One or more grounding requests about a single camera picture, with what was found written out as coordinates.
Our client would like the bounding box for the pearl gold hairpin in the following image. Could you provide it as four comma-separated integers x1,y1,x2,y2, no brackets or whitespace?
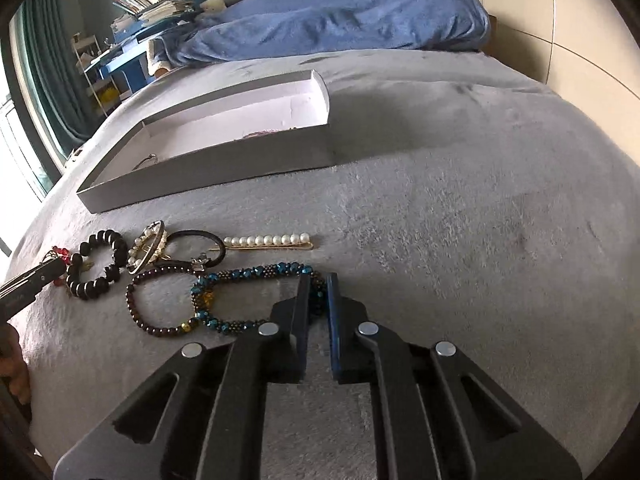
209,232,315,252

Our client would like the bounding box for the dark garnet bead bracelet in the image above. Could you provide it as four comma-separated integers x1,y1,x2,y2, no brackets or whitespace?
125,262,206,340

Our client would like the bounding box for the person's left hand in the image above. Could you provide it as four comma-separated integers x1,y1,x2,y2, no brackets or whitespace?
0,320,32,407

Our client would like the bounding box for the blue desk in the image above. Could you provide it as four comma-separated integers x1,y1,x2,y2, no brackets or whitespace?
82,25,201,98

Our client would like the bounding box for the blue crystal bead bracelet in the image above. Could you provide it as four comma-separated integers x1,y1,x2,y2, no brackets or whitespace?
190,262,331,335

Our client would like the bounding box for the stack of papers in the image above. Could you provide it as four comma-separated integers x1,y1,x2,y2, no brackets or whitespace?
135,0,198,25

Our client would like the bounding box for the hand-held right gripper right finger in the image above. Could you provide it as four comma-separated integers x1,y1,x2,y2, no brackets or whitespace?
325,274,583,480

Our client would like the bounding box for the green curtain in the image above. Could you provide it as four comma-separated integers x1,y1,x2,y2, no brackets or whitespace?
10,0,108,146

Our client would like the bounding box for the blue blanket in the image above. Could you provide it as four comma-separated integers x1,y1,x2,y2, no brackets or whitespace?
147,0,493,68

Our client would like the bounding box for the cream plush toy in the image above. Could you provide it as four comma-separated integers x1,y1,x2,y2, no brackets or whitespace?
195,0,228,23

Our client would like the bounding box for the shallow white cardboard box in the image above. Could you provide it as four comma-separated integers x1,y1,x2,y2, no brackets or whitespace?
76,69,335,215

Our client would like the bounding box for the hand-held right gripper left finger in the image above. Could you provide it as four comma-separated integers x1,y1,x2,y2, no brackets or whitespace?
55,275,313,480

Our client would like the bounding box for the large black bead bracelet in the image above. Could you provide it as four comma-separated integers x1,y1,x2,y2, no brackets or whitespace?
65,229,130,303

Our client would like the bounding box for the white wire rack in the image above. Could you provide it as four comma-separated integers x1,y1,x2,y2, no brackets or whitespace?
72,32,123,116

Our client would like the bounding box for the gold bracelet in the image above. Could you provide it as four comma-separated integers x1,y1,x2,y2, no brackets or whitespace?
126,220,168,275

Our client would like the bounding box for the red bead bracelet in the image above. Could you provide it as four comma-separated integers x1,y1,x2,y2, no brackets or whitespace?
40,245,71,288

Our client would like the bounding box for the thin metal bangle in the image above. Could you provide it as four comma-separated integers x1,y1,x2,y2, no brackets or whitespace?
157,230,227,273

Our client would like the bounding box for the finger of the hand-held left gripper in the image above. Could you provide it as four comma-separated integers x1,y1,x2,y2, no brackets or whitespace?
0,258,69,302

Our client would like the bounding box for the window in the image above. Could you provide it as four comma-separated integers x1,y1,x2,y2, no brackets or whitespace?
0,10,66,256

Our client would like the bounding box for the grey bed cover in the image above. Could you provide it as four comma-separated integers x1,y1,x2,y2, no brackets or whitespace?
7,49,640,480

